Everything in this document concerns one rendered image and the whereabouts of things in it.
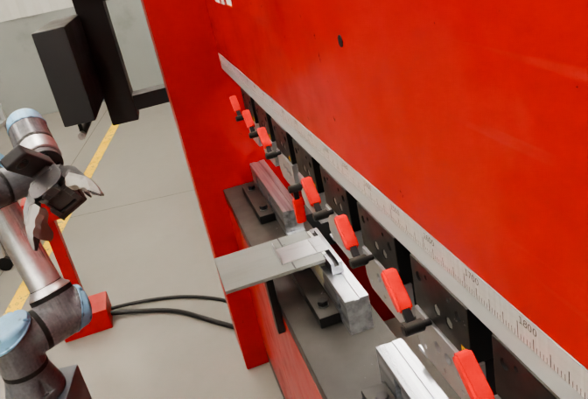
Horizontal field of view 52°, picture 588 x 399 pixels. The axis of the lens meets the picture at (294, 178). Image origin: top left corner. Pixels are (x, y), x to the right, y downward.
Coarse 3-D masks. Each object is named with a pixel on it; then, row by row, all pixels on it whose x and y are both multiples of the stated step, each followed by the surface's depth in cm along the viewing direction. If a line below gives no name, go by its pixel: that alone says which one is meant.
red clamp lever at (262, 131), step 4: (260, 128) 158; (264, 128) 158; (260, 132) 157; (264, 132) 157; (260, 136) 157; (264, 136) 157; (268, 136) 157; (264, 140) 156; (268, 140) 156; (264, 144) 156; (268, 144) 156; (264, 148) 156; (268, 148) 156; (268, 152) 155; (272, 152) 155; (276, 152) 155; (280, 152) 155; (268, 156) 154; (272, 156) 154; (276, 156) 155
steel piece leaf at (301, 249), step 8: (304, 240) 164; (280, 248) 162; (288, 248) 161; (296, 248) 160; (304, 248) 159; (312, 248) 159; (280, 256) 154; (288, 256) 157; (296, 256) 157; (304, 256) 156
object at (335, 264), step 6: (312, 234) 168; (318, 234) 165; (324, 240) 162; (330, 246) 159; (330, 252) 157; (330, 258) 155; (336, 258) 152; (330, 264) 151; (336, 264) 152; (342, 264) 151; (330, 270) 153; (336, 270) 151; (342, 270) 152
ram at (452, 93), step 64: (256, 0) 133; (320, 0) 91; (384, 0) 69; (448, 0) 55; (512, 0) 46; (576, 0) 40; (256, 64) 155; (320, 64) 100; (384, 64) 74; (448, 64) 59; (512, 64) 49; (576, 64) 42; (320, 128) 112; (384, 128) 80; (448, 128) 63; (512, 128) 51; (576, 128) 44; (384, 192) 88; (448, 192) 67; (512, 192) 54; (576, 192) 46; (512, 256) 58; (576, 256) 48; (576, 320) 50
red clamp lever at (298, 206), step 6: (288, 186) 137; (294, 186) 136; (300, 186) 136; (294, 192) 137; (294, 198) 138; (300, 198) 138; (294, 204) 138; (300, 204) 138; (294, 210) 139; (300, 210) 138; (300, 216) 139; (300, 222) 140
